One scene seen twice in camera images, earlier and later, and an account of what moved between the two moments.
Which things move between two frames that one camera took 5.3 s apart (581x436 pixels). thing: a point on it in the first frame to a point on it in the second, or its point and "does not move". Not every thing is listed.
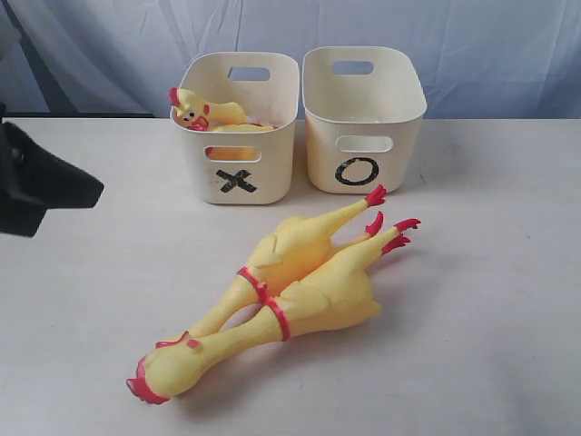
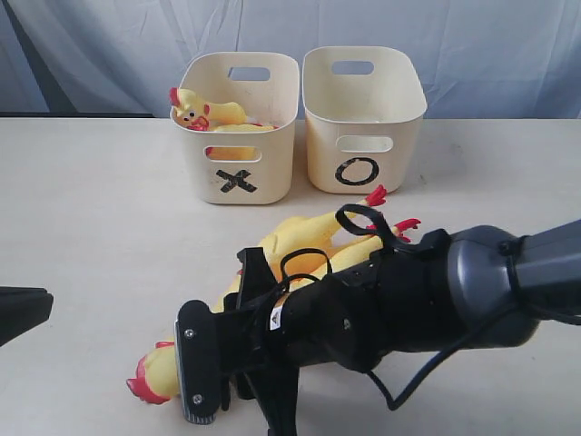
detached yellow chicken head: x=191 y=112 does not move
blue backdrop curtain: x=477 y=59 does not move
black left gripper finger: x=20 y=216 to x=22 y=309
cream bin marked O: x=362 y=131 does not move
